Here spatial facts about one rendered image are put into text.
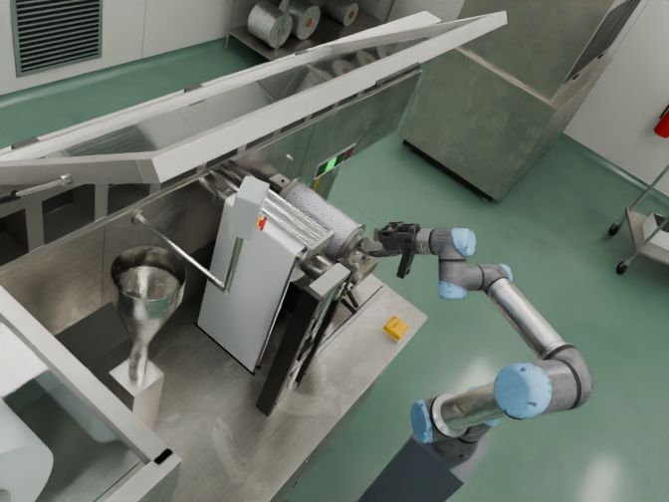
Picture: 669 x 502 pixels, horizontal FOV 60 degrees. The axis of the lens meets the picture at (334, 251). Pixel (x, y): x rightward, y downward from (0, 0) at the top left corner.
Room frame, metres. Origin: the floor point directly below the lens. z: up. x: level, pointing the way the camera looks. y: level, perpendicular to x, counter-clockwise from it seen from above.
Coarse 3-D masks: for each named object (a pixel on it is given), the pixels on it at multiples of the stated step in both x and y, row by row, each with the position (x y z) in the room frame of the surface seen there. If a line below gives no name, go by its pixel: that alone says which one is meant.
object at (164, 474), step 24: (0, 288) 0.50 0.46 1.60; (0, 312) 0.46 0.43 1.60; (24, 312) 0.48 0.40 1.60; (24, 336) 0.44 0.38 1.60; (48, 336) 0.46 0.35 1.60; (48, 360) 0.42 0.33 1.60; (72, 360) 0.44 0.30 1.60; (72, 384) 0.40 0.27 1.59; (96, 384) 0.42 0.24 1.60; (96, 408) 0.39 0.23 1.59; (120, 408) 0.40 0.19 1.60; (120, 432) 0.37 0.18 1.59; (144, 432) 0.38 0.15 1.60; (144, 456) 0.35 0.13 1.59; (168, 456) 0.36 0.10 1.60; (144, 480) 0.32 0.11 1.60; (168, 480) 0.35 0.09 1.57
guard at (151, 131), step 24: (360, 48) 1.46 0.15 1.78; (384, 48) 1.33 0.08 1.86; (288, 72) 1.23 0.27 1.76; (312, 72) 1.13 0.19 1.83; (336, 72) 1.05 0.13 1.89; (216, 96) 1.04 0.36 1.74; (240, 96) 0.97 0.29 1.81; (264, 96) 0.90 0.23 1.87; (288, 96) 0.85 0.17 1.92; (144, 120) 0.88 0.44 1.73; (168, 120) 0.83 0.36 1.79; (192, 120) 0.78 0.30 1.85; (216, 120) 0.74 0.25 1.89; (72, 144) 0.74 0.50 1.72; (96, 144) 0.70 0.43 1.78; (120, 144) 0.66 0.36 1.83; (144, 144) 0.63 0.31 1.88; (168, 144) 0.60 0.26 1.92
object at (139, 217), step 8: (136, 216) 0.93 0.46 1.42; (144, 216) 0.95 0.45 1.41; (136, 224) 0.93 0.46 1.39; (144, 224) 0.92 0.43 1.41; (152, 232) 0.91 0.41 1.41; (160, 232) 0.92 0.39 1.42; (168, 240) 0.90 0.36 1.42; (176, 248) 0.89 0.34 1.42; (184, 256) 0.88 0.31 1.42; (192, 264) 0.87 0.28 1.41; (200, 264) 0.88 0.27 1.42; (200, 272) 0.86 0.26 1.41; (208, 272) 0.86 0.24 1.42; (216, 280) 0.85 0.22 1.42
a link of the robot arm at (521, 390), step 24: (552, 360) 0.96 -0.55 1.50; (504, 384) 0.87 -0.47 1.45; (528, 384) 0.85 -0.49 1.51; (552, 384) 0.87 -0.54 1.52; (576, 384) 0.90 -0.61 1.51; (432, 408) 0.97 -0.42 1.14; (456, 408) 0.94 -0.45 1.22; (480, 408) 0.90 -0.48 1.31; (504, 408) 0.84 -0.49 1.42; (528, 408) 0.82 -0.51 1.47; (552, 408) 0.85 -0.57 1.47; (432, 432) 0.94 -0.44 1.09; (456, 432) 0.94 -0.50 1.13
